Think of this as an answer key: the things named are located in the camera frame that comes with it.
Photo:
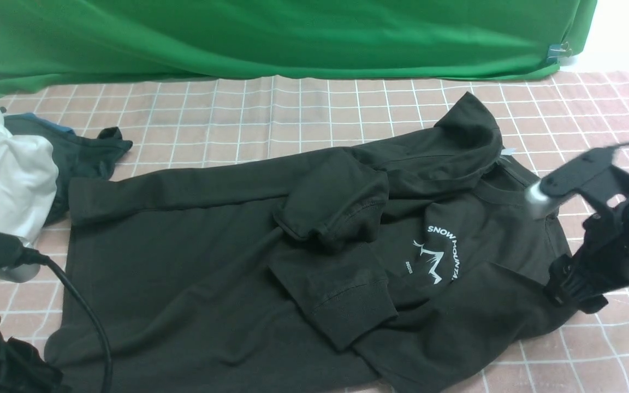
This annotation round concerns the metal binder clip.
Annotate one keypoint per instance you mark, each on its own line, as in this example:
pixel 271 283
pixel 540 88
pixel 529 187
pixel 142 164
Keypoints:
pixel 557 52

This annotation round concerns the blue garment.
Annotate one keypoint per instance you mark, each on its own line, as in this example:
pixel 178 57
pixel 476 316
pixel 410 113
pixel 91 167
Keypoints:
pixel 32 117

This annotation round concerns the dark gray long-sleeve top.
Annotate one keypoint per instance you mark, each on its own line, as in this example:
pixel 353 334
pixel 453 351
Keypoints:
pixel 410 259

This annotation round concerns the dark teal garment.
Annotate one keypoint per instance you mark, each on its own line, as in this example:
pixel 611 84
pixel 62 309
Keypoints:
pixel 74 156

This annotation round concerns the green backdrop cloth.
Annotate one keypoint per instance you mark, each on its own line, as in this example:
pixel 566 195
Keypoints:
pixel 46 43

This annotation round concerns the pink checkered tablecloth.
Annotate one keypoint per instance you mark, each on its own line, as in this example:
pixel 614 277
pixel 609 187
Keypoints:
pixel 215 122

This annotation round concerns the white garment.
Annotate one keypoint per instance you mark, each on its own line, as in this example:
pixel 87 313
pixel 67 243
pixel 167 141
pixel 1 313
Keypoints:
pixel 28 176

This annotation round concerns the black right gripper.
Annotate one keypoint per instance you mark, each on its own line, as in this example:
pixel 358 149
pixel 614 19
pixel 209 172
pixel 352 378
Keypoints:
pixel 599 266

